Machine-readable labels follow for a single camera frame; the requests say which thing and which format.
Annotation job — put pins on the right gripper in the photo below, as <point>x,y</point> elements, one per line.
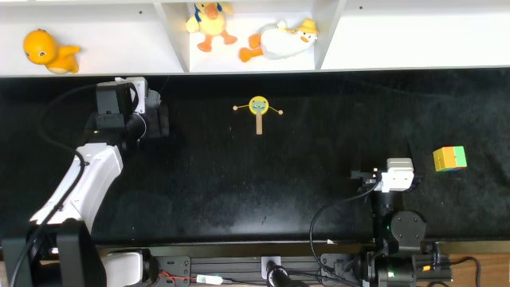
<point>364,177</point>

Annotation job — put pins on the many-coloured puzzle cube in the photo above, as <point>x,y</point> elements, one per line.
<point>450,158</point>

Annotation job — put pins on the yellow rattle drum toy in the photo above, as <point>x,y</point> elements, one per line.
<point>259,107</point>

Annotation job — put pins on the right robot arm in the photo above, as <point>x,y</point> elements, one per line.
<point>406,229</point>

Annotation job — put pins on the white shelf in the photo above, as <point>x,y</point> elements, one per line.
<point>378,44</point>

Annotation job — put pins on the white plush duck yellow hat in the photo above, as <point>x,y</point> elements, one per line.
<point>281,44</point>

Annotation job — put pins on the orange rubber dinosaur toy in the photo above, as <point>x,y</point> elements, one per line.
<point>44,49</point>

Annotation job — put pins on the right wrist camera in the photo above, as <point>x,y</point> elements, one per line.
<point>398,175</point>

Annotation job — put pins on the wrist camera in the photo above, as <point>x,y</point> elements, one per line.
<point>138,89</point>
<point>398,175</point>

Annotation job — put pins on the mounting rail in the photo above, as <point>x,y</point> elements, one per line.
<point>239,267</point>

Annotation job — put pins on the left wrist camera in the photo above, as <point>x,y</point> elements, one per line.
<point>138,89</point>

